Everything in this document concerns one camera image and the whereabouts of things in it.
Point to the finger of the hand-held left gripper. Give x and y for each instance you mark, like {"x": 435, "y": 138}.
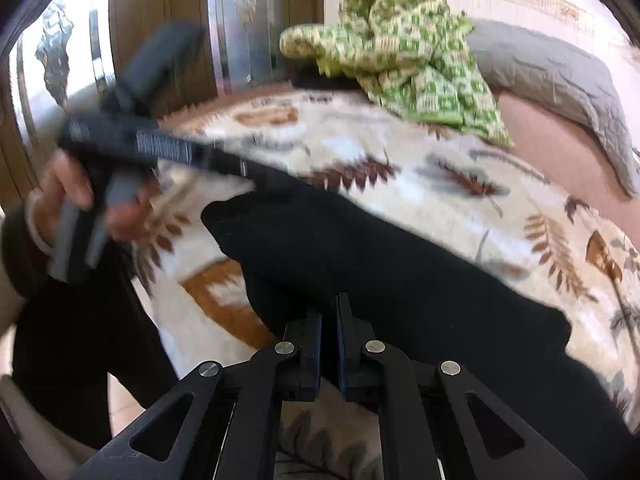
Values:
{"x": 232, "y": 166}

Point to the leaf print blanket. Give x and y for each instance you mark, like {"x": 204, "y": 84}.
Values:
{"x": 350, "y": 145}

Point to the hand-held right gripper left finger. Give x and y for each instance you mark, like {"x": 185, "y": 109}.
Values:
{"x": 314, "y": 355}

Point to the pink upholstered sofa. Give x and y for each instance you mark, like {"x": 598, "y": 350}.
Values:
{"x": 550, "y": 145}

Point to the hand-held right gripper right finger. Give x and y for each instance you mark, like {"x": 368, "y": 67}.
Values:
{"x": 345, "y": 355}

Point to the person's left hand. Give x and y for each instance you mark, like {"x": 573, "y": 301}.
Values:
{"x": 65, "y": 185}

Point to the black pants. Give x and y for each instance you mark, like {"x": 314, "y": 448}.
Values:
{"x": 400, "y": 270}

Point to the green patterned quilt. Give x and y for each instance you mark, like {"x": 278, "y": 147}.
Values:
{"x": 400, "y": 35}

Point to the dark wall ornament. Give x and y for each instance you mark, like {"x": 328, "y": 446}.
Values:
{"x": 55, "y": 55}

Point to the person's leg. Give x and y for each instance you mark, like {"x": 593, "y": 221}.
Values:
{"x": 75, "y": 350}

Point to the wooden door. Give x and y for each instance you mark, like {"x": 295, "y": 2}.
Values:
{"x": 150, "y": 0}

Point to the mirrored metal door panel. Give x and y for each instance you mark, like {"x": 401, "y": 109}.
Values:
{"x": 250, "y": 10}

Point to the grey quilted blanket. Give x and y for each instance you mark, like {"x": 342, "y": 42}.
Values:
{"x": 550, "y": 70}

